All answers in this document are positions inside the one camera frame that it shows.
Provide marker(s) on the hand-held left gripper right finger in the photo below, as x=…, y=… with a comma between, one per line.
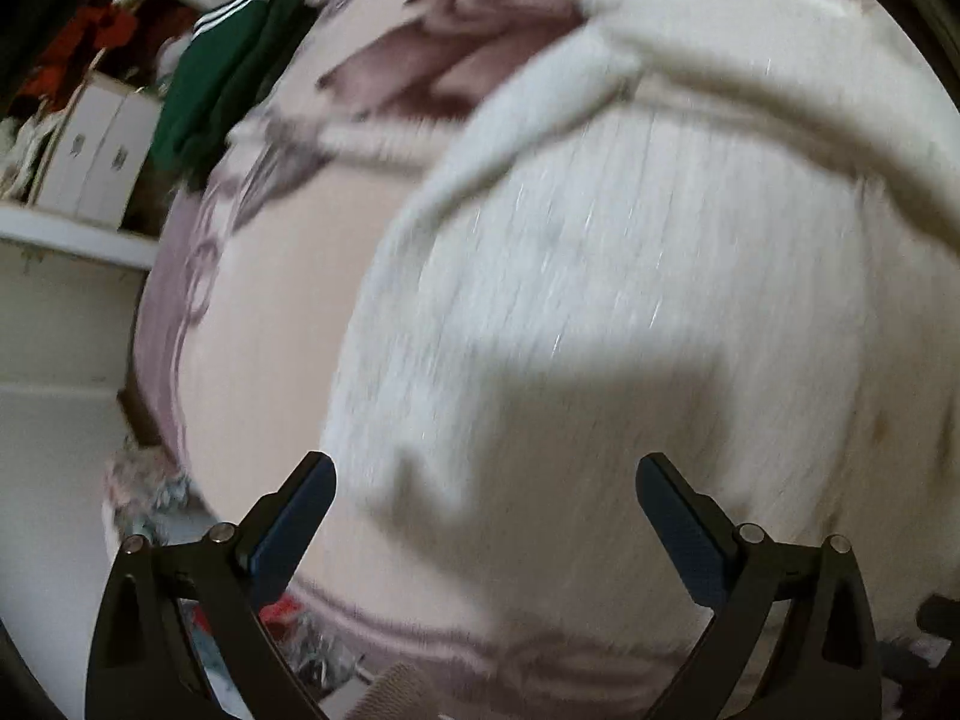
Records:
x=675, y=517

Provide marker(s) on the white knitted sweater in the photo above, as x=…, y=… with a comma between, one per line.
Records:
x=600, y=240

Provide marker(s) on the floral plush blanket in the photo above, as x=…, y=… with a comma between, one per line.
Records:
x=285, y=300

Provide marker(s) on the red clothes pile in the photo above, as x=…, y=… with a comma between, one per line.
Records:
x=97, y=30

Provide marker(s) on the multicoloured cloth pile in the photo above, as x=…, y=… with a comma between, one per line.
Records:
x=150, y=487

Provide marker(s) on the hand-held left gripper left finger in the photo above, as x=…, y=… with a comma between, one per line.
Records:
x=300, y=510

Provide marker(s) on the green garment with white stripes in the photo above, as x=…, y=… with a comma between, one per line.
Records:
x=225, y=75

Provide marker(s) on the white cardboard box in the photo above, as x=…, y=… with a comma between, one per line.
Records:
x=90, y=157

